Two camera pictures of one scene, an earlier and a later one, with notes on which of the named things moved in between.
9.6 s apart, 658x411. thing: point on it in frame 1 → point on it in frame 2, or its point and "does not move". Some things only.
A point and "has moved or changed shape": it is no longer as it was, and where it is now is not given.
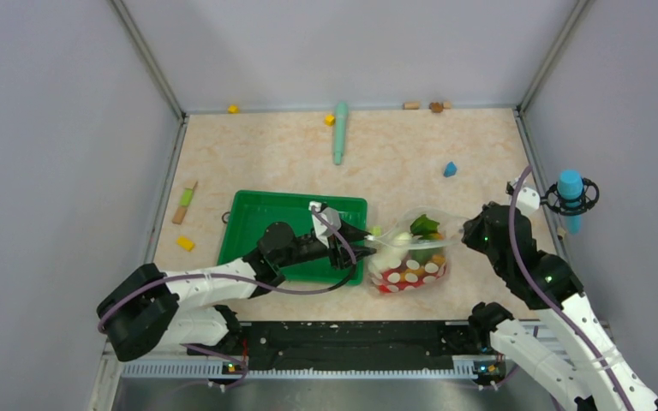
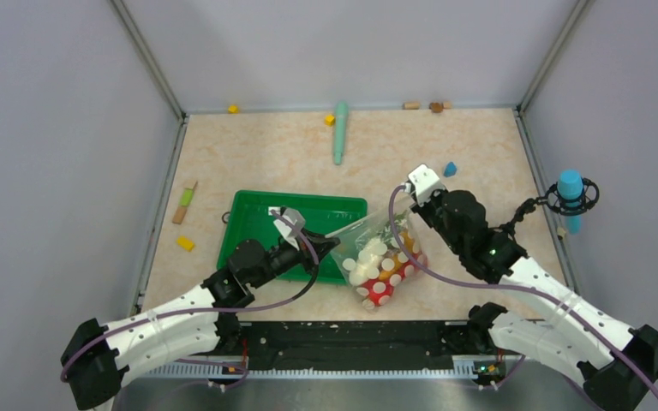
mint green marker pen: x=340 y=129 does not move
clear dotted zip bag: x=411 y=250 has moved or changed shape
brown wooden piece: x=436 y=107 does not move
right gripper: x=469 y=235 → x=424 y=210
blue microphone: x=571 y=187 does not move
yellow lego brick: x=186 y=243 does not move
